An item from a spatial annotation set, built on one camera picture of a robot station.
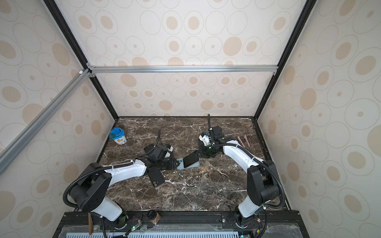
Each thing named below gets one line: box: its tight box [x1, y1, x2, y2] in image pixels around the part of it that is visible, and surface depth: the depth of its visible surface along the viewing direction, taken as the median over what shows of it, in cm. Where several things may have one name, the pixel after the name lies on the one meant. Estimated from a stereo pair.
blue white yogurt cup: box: [108, 126, 127, 146], surface depth 99 cm
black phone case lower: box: [148, 169, 165, 187], surface depth 89 cm
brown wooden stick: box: [87, 212, 93, 236], surface depth 75 cm
